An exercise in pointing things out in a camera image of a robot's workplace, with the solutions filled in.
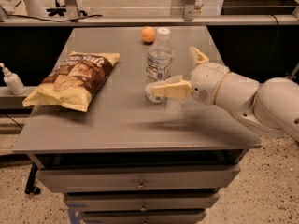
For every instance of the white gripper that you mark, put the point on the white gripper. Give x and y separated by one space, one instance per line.
206 84

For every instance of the clear plastic water bottle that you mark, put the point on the clear plastic water bottle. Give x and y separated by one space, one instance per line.
159 61

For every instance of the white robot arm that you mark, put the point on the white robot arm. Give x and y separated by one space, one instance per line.
269 109

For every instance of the white pump dispenser bottle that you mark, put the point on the white pump dispenser bottle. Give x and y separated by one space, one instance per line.
13 81

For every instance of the orange fruit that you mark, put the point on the orange fruit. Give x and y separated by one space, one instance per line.
148 34

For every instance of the top grey drawer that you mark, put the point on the top grey drawer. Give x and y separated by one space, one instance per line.
138 179

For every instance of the grey drawer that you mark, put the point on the grey drawer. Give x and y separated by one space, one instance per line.
148 217
141 201
138 179

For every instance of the grey drawer cabinet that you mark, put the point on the grey drawer cabinet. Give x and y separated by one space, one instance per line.
123 129

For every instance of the yellow brown chip bag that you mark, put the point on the yellow brown chip bag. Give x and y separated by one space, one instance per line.
75 81

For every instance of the middle grey drawer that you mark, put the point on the middle grey drawer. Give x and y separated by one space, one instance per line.
141 201

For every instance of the bottom grey drawer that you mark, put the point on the bottom grey drawer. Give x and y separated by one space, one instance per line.
148 217

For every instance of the black caster leg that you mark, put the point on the black caster leg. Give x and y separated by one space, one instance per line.
30 187

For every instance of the grey metal frame post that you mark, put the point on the grey metal frame post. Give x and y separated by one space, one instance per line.
189 6
72 10

